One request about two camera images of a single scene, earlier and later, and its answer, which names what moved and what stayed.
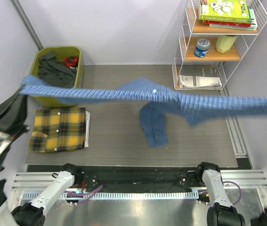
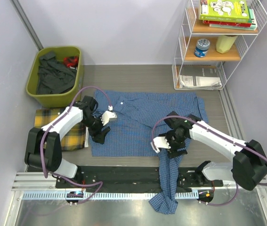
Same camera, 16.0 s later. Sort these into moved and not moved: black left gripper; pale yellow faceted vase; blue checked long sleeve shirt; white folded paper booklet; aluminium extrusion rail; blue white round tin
Moved: blue checked long sleeve shirt; black left gripper
Not moved: blue white round tin; white folded paper booklet; pale yellow faceted vase; aluminium extrusion rail
